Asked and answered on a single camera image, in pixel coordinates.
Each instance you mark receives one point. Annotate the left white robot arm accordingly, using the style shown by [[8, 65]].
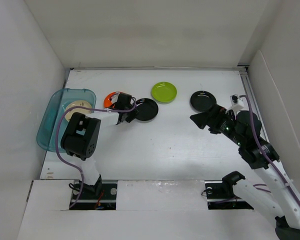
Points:
[[81, 136]]

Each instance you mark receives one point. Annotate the aluminium rail right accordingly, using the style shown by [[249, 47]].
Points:
[[243, 72]]

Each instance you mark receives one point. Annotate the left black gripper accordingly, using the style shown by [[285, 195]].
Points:
[[133, 113]]

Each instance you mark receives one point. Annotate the orange plate back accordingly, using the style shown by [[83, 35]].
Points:
[[107, 102]]

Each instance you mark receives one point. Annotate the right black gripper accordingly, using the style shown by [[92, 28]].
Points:
[[211, 118]]

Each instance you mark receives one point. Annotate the green plate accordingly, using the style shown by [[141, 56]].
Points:
[[164, 92]]

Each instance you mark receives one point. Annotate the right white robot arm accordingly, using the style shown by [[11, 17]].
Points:
[[282, 208]]

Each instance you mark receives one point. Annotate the beige plate with drawings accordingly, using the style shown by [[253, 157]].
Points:
[[80, 106]]

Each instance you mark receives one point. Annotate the black plate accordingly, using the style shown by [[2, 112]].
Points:
[[147, 109], [202, 100]]

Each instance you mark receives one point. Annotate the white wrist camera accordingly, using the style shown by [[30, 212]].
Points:
[[237, 104], [114, 97]]

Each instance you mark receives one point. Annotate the teal plastic bin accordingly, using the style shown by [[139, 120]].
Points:
[[57, 105]]

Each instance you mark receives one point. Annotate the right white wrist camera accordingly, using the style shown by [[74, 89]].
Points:
[[237, 104]]

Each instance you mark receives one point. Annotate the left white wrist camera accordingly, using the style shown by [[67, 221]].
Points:
[[114, 97]]

